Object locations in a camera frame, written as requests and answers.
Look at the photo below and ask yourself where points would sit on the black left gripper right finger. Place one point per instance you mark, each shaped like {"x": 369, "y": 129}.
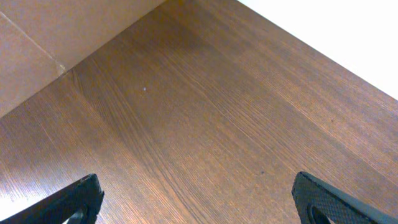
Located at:
{"x": 319, "y": 202}

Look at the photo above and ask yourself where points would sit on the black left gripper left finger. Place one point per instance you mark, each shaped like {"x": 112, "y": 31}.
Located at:
{"x": 79, "y": 202}

